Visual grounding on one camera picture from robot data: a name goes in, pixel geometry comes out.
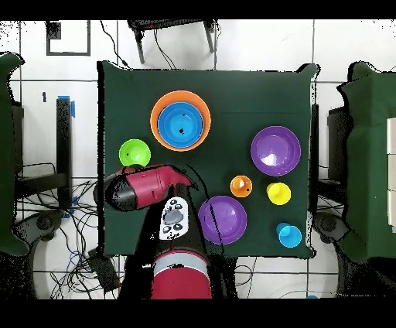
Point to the grey square frame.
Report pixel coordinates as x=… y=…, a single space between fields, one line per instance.
x=68 y=54

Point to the black table frame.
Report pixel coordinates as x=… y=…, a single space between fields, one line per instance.
x=335 y=139
x=64 y=139

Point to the large orange bowl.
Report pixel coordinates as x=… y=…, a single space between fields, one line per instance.
x=181 y=96

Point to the dark green tablecloth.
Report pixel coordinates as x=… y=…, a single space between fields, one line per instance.
x=247 y=92

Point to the blue cup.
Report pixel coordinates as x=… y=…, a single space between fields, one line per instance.
x=290 y=236

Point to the blue tape strip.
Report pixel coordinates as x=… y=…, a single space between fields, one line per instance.
x=73 y=108

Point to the small light blue bowl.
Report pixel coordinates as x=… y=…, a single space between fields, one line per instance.
x=185 y=119

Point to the black floor base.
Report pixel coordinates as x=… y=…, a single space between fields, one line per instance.
x=329 y=224
x=43 y=222

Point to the green bowl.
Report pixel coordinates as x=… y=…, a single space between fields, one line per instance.
x=134 y=153

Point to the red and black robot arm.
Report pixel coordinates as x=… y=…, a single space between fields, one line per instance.
x=148 y=185

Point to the large blue bowl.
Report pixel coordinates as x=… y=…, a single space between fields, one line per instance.
x=159 y=123

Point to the orange cup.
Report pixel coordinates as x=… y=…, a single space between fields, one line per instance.
x=239 y=185

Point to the yellow cup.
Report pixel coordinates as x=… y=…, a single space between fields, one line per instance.
x=280 y=194

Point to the dark green cloth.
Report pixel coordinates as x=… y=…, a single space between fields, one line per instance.
x=6 y=154
x=368 y=154

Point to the black metal stand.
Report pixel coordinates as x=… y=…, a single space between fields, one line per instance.
x=139 y=46

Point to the purple bowl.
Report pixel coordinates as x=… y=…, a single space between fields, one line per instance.
x=229 y=219
x=275 y=145

